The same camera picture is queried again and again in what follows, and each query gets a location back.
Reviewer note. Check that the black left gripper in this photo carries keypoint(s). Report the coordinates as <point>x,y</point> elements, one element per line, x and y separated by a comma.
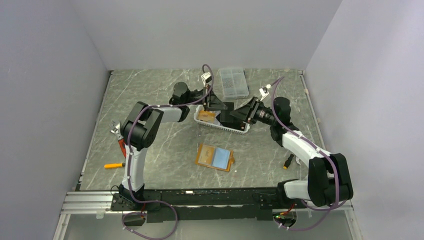
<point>215,103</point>

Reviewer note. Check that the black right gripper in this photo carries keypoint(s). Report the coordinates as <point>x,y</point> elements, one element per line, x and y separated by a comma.
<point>245,113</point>

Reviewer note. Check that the white plastic basket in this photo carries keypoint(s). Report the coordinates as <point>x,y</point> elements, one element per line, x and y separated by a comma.
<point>216,123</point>

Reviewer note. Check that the orange leather card holder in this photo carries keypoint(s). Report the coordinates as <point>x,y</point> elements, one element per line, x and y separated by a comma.
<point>222,160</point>

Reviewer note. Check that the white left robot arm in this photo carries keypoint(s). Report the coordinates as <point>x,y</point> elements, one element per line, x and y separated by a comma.
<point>142,124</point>

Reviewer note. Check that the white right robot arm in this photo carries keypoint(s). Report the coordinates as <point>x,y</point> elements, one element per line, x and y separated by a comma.
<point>328,181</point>

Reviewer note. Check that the black card stack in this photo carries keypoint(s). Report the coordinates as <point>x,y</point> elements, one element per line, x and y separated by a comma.
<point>235,125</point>

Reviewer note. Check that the clear plastic screw box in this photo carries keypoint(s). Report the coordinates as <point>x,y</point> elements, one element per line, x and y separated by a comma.
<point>234,84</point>

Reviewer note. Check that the yellow tipped black screwdriver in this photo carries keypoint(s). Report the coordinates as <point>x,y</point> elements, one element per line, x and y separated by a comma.
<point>288,162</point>

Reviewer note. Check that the silver open end wrench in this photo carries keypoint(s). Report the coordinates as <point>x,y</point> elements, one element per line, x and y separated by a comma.
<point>298,161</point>

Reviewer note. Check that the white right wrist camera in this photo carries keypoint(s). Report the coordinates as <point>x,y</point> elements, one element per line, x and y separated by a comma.
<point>265,91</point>

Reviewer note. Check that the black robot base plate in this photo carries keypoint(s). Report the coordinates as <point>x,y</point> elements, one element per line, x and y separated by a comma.
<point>211,213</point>

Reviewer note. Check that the red handled adjustable wrench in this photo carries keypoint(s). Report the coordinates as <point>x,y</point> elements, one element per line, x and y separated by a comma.
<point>115,126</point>

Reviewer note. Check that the orange handled small tool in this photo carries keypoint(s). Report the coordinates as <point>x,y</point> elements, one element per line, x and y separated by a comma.
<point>114,165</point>

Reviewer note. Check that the aluminium frame rail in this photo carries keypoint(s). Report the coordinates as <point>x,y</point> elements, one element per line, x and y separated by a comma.
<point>107,202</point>

